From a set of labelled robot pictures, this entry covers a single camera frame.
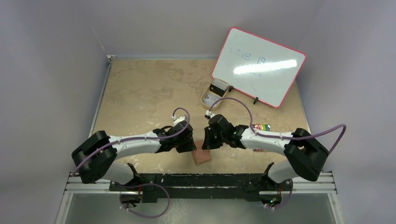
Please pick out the pink framed whiteboard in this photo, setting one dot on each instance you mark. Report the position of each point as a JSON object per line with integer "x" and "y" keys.
{"x": 258, "y": 67}

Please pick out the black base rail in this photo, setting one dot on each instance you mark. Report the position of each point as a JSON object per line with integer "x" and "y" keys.
{"x": 251, "y": 187}

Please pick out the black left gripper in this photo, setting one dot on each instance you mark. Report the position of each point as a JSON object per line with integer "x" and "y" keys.
{"x": 189, "y": 146}

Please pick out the aluminium table frame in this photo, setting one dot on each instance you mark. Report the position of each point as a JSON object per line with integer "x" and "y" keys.
{"x": 139, "y": 96}

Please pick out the marker pen pack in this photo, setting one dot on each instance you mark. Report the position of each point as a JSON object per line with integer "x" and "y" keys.
{"x": 262, "y": 127}

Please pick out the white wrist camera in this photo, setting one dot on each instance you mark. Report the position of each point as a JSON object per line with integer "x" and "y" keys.
{"x": 209, "y": 114}
{"x": 179, "y": 119}

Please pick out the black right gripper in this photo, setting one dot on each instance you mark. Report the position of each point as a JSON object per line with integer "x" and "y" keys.
{"x": 209, "y": 139}

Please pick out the beige oval tray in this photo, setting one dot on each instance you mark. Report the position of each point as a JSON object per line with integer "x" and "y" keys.
{"x": 213, "y": 93}

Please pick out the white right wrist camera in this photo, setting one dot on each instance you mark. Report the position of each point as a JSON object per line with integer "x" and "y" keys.
{"x": 209, "y": 114}

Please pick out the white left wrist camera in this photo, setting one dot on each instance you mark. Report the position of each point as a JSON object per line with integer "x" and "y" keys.
{"x": 179, "y": 119}

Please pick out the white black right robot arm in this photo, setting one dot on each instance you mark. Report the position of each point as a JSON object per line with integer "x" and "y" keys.
{"x": 305, "y": 156}

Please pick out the pink leather card holder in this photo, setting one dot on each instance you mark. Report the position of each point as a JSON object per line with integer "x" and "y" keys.
{"x": 199, "y": 155}

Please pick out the stack of credit cards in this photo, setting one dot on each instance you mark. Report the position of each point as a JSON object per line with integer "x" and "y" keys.
{"x": 219, "y": 87}

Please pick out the VIP card lying in tray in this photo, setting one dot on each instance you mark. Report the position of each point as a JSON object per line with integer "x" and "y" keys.
{"x": 209, "y": 99}

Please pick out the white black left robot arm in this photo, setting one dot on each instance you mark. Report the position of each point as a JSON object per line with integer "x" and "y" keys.
{"x": 96, "y": 158}

